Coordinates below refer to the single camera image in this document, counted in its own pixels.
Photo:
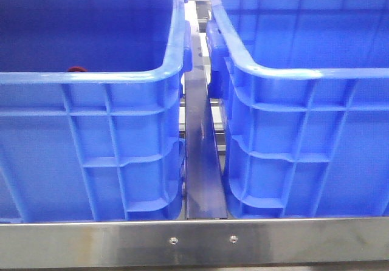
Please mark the blue source bin with buttons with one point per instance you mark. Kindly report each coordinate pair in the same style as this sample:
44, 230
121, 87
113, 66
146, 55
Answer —
101, 145

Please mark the blue target bin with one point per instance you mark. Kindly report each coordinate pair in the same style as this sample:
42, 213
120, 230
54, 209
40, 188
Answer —
304, 93

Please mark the steel front frame rail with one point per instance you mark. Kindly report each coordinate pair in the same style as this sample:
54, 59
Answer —
231, 242

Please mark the dark steel divider rail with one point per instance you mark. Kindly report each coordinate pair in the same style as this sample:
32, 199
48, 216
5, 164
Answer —
205, 198

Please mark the red mushroom push button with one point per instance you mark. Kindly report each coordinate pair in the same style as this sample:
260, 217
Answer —
77, 69

